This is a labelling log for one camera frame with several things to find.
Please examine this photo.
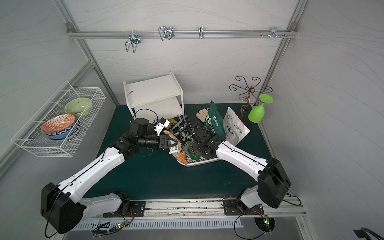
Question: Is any orange snack bag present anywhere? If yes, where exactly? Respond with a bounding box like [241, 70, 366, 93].
[164, 131, 188, 166]

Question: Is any black white fertilizer bag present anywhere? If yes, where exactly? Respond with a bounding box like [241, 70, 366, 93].
[170, 115, 193, 147]

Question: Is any white perforated plastic basket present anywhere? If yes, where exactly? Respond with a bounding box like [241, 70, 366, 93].
[169, 146, 220, 167]

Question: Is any white green fertilizer bag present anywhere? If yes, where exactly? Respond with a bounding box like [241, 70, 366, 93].
[223, 107, 251, 146]

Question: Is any dark green soil bag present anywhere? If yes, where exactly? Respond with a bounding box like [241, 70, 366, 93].
[203, 101, 226, 139]

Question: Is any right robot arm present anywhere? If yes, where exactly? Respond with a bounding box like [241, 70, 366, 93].
[192, 127, 291, 214]

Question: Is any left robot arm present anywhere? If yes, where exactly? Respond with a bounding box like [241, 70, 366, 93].
[41, 118, 179, 234]

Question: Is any white two-tier shelf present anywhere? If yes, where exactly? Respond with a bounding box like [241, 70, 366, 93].
[123, 72, 185, 120]

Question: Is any white work glove red cuff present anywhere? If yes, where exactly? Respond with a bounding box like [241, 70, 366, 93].
[196, 109, 209, 123]

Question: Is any green plastic wine glass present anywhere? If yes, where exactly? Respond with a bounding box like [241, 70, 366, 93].
[248, 94, 274, 124]

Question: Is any copper scroll stand rod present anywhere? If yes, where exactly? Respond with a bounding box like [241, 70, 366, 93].
[229, 76, 273, 119]

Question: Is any light green bowl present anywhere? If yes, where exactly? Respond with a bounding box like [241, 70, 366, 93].
[64, 98, 93, 119]

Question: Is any blue bowl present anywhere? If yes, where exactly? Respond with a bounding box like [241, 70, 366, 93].
[46, 123, 81, 140]

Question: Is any orange patterned bowl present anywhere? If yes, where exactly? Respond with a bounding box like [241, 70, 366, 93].
[40, 114, 76, 134]

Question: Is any metal double hook left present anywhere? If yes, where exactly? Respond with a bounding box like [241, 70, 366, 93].
[125, 32, 141, 53]

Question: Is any metal double hook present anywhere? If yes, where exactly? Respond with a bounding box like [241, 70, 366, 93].
[158, 26, 175, 42]
[125, 32, 141, 53]

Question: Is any metal double hook middle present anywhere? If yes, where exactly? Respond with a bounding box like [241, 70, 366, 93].
[158, 26, 175, 42]

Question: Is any metal clip hook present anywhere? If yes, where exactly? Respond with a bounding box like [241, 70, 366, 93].
[198, 27, 204, 39]

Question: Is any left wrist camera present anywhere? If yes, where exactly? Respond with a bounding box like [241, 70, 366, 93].
[154, 118, 170, 136]

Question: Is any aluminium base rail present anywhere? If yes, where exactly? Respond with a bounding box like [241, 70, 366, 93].
[61, 196, 307, 220]

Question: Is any white wire wall basket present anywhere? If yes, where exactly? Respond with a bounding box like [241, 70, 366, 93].
[11, 82, 106, 158]

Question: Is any white slotted cable duct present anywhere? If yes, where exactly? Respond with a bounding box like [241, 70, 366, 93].
[73, 218, 244, 231]

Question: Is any black cable right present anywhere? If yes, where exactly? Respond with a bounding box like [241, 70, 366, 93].
[233, 191, 302, 240]

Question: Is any wire bundle left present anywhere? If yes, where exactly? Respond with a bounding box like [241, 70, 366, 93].
[90, 206, 135, 238]

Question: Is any horizontal aluminium rail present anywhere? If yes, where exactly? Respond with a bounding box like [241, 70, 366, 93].
[67, 24, 299, 40]

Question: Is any metal bracket hook right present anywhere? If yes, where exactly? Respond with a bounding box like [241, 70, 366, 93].
[260, 27, 287, 39]

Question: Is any aluminium frame post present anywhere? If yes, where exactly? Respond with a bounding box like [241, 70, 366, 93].
[253, 0, 308, 107]

